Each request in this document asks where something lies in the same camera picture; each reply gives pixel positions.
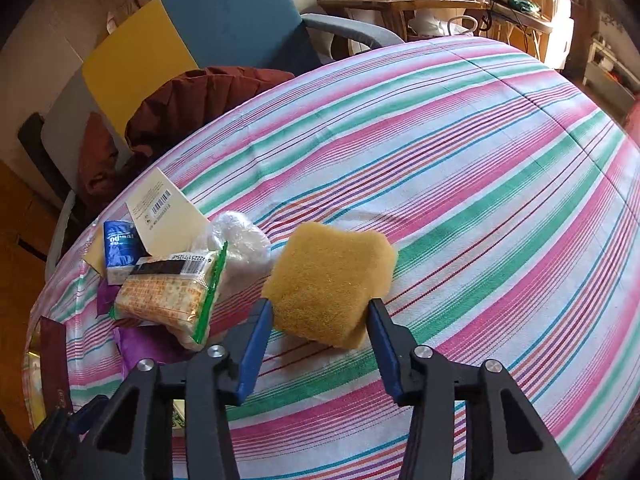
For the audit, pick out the blue tissue pack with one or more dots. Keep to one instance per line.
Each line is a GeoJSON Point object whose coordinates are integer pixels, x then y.
{"type": "Point", "coordinates": [120, 245]}

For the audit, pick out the yellow sponge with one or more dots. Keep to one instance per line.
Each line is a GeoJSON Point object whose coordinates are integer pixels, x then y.
{"type": "Point", "coordinates": [325, 275]}

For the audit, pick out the beige barcode box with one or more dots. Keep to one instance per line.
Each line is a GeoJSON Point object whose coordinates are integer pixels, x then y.
{"type": "Point", "coordinates": [165, 210]}

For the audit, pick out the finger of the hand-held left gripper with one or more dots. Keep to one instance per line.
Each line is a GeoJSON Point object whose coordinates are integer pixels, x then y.
{"type": "Point", "coordinates": [60, 435]}

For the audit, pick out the striped bed sheet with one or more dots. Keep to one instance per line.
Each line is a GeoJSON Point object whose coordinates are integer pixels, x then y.
{"type": "Point", "coordinates": [450, 160]}

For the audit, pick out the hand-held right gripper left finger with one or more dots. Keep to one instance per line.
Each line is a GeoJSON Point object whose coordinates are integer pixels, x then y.
{"type": "Point", "coordinates": [252, 350]}

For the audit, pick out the dark red box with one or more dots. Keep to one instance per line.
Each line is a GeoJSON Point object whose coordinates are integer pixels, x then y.
{"type": "Point", "coordinates": [52, 360]}

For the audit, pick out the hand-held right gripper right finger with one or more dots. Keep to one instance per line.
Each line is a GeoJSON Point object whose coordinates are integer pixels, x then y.
{"type": "Point", "coordinates": [385, 355]}

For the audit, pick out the wooden table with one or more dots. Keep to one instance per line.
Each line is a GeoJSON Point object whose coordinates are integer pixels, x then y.
{"type": "Point", "coordinates": [400, 7]}

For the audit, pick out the cracker packet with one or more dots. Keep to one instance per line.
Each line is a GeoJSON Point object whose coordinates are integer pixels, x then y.
{"type": "Point", "coordinates": [160, 295]}

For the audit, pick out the grey yellow blue armchair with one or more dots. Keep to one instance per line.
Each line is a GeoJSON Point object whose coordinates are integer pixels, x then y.
{"type": "Point", "coordinates": [225, 10]}

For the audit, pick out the white shelf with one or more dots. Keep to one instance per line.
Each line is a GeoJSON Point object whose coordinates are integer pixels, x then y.
{"type": "Point", "coordinates": [607, 70]}

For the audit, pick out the clear plastic bag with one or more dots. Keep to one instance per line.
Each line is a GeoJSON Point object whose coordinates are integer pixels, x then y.
{"type": "Point", "coordinates": [240, 240]}

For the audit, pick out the maroon jacket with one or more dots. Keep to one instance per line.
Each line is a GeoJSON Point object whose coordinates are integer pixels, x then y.
{"type": "Point", "coordinates": [200, 100]}

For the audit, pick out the purple packet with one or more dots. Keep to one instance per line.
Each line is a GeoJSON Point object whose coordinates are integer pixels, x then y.
{"type": "Point", "coordinates": [137, 345]}

